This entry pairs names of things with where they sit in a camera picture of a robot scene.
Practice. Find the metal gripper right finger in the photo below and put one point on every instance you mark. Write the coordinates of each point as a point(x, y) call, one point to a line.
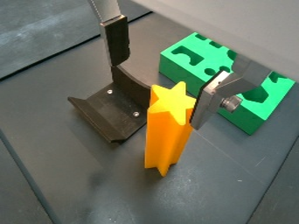
point(219, 92)

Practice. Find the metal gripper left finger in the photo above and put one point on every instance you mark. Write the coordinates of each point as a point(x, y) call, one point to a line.
point(114, 29)

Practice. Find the orange star prism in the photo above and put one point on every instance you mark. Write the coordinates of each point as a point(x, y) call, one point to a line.
point(168, 127)

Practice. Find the green shape sorter board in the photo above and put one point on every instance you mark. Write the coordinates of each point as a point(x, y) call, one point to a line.
point(195, 59)

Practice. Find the black curved bracket stand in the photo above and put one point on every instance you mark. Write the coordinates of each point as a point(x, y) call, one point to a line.
point(116, 109)

